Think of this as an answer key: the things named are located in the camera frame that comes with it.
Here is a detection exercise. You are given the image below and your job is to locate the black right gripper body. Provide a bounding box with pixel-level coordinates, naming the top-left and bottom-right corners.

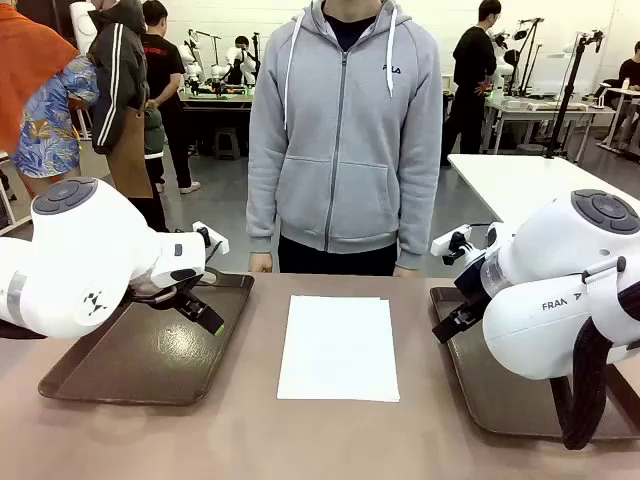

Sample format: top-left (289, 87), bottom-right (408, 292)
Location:
top-left (453, 252), bottom-right (489, 304)

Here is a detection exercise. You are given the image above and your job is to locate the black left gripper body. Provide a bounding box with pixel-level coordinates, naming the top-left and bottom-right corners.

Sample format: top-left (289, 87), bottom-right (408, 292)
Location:
top-left (127, 269), bottom-right (204, 307)

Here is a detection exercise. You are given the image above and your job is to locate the white robot link casing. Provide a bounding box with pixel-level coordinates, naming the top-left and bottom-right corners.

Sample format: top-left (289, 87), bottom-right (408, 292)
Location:
top-left (69, 0), bottom-right (97, 56)

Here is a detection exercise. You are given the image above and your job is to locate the person's right forearm grey sleeve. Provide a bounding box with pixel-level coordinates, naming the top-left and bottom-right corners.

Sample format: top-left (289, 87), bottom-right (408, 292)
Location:
top-left (246, 164), bottom-right (282, 254)

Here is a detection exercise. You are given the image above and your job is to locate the person's left forearm grey sleeve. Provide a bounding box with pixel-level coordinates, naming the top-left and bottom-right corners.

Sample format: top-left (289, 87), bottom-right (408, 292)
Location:
top-left (396, 164), bottom-right (444, 271)

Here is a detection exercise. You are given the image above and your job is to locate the brown plastic serving tray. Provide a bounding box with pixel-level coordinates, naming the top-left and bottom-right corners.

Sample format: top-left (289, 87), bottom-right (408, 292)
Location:
top-left (38, 267), bottom-right (255, 407)
top-left (429, 286), bottom-right (640, 441)

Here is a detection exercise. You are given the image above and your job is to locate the white rounded table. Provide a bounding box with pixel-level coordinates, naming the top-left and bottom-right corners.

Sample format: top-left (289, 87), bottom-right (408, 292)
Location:
top-left (447, 153), bottom-right (640, 236)

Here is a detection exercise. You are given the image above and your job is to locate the grey plastic stool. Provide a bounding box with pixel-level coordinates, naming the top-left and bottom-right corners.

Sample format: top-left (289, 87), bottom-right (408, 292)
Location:
top-left (214, 127), bottom-right (241, 161)

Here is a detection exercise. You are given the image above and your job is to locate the grey metal desk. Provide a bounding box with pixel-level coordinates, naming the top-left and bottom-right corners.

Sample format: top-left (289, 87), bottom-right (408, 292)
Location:
top-left (482, 92), bottom-right (617, 155)

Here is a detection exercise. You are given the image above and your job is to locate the person in grey hoodie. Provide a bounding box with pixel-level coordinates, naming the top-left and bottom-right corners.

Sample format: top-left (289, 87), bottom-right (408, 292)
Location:
top-left (245, 0), bottom-right (444, 277)

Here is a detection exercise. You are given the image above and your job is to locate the dark work table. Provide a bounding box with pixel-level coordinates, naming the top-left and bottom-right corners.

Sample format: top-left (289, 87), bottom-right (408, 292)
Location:
top-left (178, 84), bottom-right (254, 154)

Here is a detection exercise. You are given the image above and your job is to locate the person in striped dark jacket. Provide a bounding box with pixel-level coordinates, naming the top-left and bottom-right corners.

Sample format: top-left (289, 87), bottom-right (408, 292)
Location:
top-left (87, 0), bottom-right (174, 234)

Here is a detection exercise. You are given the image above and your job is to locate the black tripod stand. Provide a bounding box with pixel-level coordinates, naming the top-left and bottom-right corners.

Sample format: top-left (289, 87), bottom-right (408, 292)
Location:
top-left (544, 29), bottom-right (606, 160)

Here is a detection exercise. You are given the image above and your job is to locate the man in black sweater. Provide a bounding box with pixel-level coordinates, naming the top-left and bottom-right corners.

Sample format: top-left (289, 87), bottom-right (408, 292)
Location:
top-left (439, 0), bottom-right (503, 169)

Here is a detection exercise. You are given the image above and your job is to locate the man in black t-shirt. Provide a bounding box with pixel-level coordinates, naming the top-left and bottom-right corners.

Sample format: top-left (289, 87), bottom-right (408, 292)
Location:
top-left (141, 0), bottom-right (202, 195)

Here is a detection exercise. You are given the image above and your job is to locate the orange garment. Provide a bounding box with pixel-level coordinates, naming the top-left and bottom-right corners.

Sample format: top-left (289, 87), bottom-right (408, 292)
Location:
top-left (0, 2), bottom-right (81, 156)

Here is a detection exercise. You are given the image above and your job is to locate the seated person among robots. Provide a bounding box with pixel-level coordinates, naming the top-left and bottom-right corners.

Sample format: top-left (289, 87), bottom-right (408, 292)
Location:
top-left (225, 35), bottom-right (260, 86)

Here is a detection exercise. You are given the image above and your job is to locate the seated person in black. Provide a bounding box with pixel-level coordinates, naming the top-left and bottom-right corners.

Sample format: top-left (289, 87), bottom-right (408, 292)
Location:
top-left (617, 40), bottom-right (640, 94)

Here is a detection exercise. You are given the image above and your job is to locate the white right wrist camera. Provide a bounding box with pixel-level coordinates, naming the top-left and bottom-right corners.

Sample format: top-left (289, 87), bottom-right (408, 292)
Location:
top-left (430, 224), bottom-right (474, 266)

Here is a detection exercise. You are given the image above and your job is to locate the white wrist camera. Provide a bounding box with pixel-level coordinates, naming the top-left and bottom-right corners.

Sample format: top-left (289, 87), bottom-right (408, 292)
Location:
top-left (192, 221), bottom-right (230, 257)
top-left (430, 224), bottom-right (474, 266)

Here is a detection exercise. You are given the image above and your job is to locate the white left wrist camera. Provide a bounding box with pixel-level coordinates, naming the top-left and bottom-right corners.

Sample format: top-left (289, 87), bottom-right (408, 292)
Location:
top-left (192, 221), bottom-right (230, 257)

